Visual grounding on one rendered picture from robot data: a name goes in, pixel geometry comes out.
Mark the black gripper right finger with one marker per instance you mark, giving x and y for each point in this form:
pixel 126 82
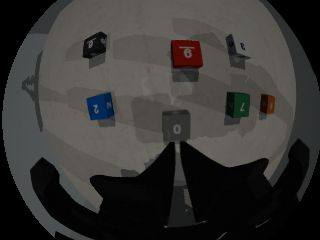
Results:
pixel 207 180

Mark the orange block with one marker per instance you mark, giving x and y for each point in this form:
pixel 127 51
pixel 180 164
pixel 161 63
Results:
pixel 267 104

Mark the green block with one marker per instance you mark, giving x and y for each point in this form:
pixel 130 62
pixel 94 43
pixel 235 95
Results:
pixel 237 104

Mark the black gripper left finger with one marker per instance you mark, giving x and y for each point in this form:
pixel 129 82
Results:
pixel 152 187

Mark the blue block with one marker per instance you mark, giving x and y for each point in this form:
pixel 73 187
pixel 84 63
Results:
pixel 100 106

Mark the red block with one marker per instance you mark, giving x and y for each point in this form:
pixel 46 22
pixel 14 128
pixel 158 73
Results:
pixel 186 54

